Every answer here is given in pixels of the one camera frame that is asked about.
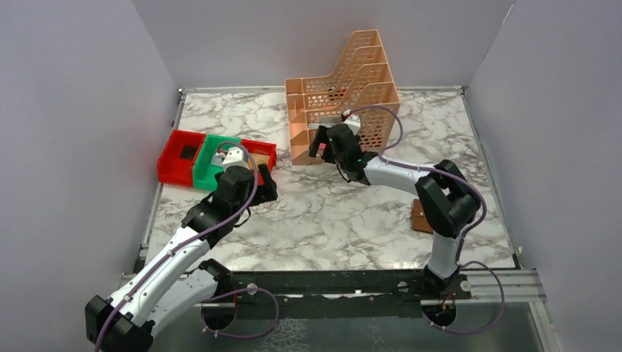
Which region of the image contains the silver card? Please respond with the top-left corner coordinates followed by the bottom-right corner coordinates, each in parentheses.
top-left (211, 150), bottom-right (227, 169)

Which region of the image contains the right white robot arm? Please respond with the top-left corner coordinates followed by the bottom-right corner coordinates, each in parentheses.
top-left (309, 123), bottom-right (486, 298)

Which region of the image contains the red bin with black card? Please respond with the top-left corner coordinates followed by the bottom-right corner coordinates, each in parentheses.
top-left (157, 129), bottom-right (207, 188)

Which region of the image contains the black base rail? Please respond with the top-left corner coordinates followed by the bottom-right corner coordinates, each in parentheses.
top-left (183, 269), bottom-right (475, 322)

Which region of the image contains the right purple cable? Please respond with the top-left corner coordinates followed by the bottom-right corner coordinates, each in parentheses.
top-left (342, 105), bottom-right (506, 336)

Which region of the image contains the black card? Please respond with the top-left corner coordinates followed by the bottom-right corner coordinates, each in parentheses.
top-left (179, 145), bottom-right (199, 161)

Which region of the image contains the peach plastic file organizer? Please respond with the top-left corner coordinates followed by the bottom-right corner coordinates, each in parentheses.
top-left (285, 29), bottom-right (400, 166)

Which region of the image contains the brown leather card holder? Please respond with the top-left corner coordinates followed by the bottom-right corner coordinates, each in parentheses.
top-left (411, 199), bottom-right (433, 234)

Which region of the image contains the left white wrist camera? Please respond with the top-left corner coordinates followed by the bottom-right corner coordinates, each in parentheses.
top-left (222, 147), bottom-right (249, 171)

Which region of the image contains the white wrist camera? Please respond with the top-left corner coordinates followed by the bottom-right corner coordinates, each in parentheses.
top-left (343, 114), bottom-right (361, 136)
top-left (222, 147), bottom-right (249, 171)

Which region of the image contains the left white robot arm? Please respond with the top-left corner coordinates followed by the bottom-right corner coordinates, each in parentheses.
top-left (85, 164), bottom-right (277, 351)

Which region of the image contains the green plastic bin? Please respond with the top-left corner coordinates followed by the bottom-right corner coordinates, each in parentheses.
top-left (192, 134), bottom-right (241, 191)

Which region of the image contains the gold card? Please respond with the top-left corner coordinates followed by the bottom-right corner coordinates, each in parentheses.
top-left (251, 153), bottom-right (270, 168)

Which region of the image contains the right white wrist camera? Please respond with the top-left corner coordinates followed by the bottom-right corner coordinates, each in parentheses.
top-left (343, 114), bottom-right (361, 136)

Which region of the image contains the red bin with gold card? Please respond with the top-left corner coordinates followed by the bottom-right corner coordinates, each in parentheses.
top-left (241, 139), bottom-right (277, 172)

